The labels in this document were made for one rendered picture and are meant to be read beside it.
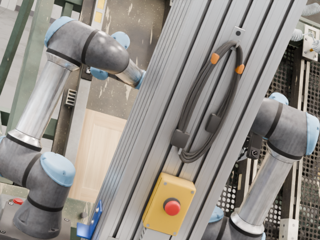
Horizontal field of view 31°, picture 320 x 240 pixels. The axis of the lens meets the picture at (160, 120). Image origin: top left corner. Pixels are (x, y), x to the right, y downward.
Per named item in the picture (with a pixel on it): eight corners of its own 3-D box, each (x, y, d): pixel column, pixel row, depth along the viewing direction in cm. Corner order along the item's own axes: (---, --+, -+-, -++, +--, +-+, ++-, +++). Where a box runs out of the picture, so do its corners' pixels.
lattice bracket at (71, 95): (63, 105, 254) (65, 103, 251) (66, 90, 256) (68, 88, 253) (72, 107, 255) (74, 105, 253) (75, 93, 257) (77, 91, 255)
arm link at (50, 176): (55, 212, 171) (70, 172, 168) (16, 193, 174) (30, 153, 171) (71, 201, 183) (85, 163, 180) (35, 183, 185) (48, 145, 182)
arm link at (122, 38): (107, 42, 215) (118, 25, 219) (97, 51, 225) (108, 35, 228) (124, 55, 217) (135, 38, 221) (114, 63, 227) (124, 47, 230)
